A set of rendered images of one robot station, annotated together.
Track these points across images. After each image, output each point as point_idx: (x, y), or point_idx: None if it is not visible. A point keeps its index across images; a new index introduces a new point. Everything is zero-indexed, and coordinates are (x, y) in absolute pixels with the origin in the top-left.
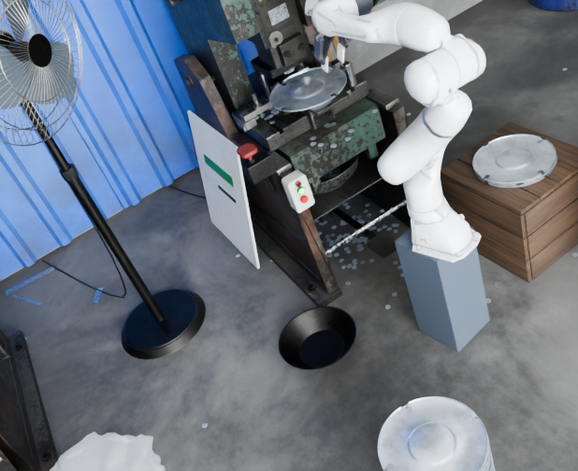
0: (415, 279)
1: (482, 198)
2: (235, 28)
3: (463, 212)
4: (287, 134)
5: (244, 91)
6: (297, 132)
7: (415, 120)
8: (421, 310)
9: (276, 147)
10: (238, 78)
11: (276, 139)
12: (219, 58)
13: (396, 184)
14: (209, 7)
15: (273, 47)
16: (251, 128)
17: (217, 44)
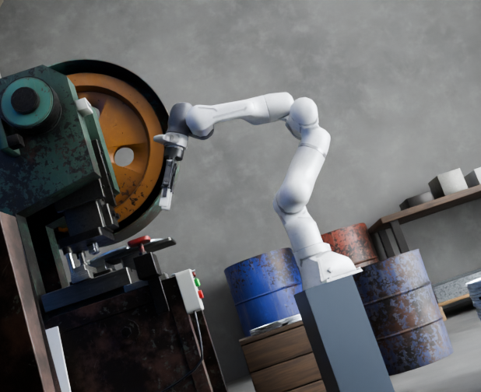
0: (335, 327)
1: (293, 330)
2: (91, 159)
3: (275, 371)
4: (134, 276)
5: (40, 285)
6: (138, 281)
7: (295, 157)
8: (347, 376)
9: (132, 281)
10: (35, 269)
11: (131, 274)
12: (22, 238)
13: (306, 200)
14: (52, 153)
15: (101, 204)
16: (90, 279)
17: (21, 224)
